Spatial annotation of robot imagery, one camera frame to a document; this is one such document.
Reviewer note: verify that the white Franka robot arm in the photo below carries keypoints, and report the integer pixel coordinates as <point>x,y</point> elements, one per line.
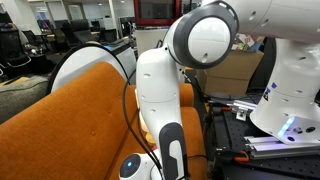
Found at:
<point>160,86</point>

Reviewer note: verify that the white cabinet under monitor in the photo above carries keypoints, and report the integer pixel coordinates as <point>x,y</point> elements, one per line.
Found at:
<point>150,41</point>

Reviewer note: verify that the red lidded striped cup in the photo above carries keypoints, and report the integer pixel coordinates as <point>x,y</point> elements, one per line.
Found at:
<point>154,147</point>

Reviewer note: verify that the black orange-tipped clamp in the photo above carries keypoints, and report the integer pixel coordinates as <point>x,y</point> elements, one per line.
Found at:
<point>226,108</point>
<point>240,156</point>

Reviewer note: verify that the brown cardboard box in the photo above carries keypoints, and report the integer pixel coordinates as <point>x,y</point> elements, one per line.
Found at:
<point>230,73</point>

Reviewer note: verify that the red framed monitor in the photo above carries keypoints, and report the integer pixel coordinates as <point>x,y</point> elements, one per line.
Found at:
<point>156,11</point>

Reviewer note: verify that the white round panel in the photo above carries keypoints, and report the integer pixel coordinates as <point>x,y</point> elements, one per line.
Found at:
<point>83,63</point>

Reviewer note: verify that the black optical breadboard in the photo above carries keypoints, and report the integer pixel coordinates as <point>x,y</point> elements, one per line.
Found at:
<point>233,133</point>

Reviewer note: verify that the black office chair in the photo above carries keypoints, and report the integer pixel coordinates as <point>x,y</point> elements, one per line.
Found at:
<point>13,50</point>
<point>81,31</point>

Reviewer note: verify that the colourful printed box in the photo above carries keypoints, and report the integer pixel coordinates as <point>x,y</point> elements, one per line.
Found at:
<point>246,41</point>

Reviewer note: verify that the orange fabric sofa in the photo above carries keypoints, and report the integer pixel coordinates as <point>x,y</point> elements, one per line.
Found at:
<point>66,126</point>

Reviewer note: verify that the grey fabric sofa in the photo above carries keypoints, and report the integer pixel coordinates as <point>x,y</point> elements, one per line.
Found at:
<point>20,96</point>

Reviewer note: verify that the silver corner bracket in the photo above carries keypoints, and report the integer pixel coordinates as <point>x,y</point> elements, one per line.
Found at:
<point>242,110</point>

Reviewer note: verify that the aluminium rail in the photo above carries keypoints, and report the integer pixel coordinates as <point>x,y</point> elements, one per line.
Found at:
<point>266,148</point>

